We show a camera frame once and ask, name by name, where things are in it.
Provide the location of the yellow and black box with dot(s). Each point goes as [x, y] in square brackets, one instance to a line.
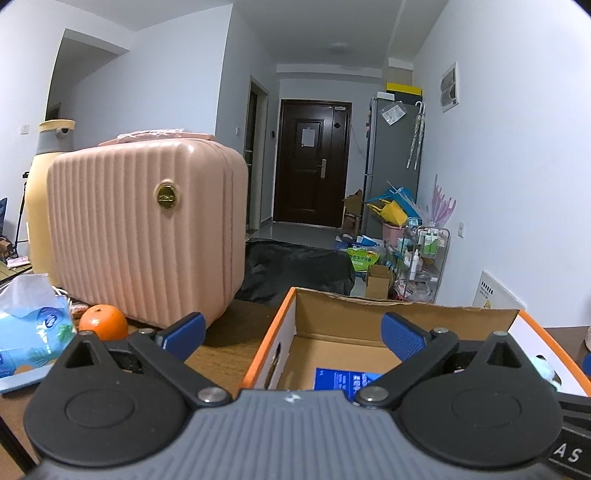
[404, 90]

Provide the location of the pink bucket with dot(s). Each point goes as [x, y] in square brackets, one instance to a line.
[392, 233]

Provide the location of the clear plastic bag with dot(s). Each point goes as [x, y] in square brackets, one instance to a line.
[393, 112]

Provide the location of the white paper notice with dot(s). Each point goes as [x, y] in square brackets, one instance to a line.
[307, 137]

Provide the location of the grey refrigerator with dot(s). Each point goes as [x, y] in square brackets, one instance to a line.
[390, 157]

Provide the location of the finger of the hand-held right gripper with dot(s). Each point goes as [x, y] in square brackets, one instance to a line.
[587, 364]

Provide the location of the orange rimmed cardboard box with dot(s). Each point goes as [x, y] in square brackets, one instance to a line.
[332, 323]

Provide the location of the white leaning board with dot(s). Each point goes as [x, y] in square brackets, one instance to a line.
[496, 293]

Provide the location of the large yellow bottle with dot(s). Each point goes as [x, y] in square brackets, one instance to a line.
[39, 207]

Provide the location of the white folded umbrella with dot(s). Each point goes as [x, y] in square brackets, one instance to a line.
[415, 138]

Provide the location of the dark cloth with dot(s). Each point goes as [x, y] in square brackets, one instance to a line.
[295, 272]

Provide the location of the pink ribbed suitcase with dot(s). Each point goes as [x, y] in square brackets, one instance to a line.
[138, 240]

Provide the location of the blue tissue pack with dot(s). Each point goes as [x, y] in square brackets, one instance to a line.
[27, 337]

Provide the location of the dark brown door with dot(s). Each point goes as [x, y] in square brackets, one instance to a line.
[309, 184]

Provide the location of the pink textured vase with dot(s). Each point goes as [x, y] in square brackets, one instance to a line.
[588, 339]

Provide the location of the pink cloth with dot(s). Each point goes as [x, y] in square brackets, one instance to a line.
[157, 134]

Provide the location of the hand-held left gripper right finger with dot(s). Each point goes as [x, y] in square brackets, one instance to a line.
[401, 332]

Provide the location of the purple wall decoration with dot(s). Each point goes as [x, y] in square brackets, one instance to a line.
[442, 205]

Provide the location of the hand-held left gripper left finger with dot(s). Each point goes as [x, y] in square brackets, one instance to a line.
[184, 330]

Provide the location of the white wall panel box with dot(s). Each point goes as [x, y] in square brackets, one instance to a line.
[450, 87]

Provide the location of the green printed bag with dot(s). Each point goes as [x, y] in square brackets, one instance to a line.
[361, 259]

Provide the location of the blue packet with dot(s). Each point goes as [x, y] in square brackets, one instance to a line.
[341, 381]

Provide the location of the round ceiling lamp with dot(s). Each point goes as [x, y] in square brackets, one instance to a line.
[340, 46]

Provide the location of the orange fruit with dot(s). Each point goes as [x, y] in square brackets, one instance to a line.
[104, 323]

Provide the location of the white wall socket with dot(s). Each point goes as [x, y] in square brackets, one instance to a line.
[461, 230]

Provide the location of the yellow bag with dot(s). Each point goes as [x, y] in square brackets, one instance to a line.
[392, 212]

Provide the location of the pale green plush toy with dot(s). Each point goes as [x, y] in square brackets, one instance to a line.
[545, 369]

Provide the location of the small open cardboard box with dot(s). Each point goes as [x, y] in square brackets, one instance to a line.
[378, 284]

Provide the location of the brown cardboard box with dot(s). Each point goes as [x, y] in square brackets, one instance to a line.
[352, 212]

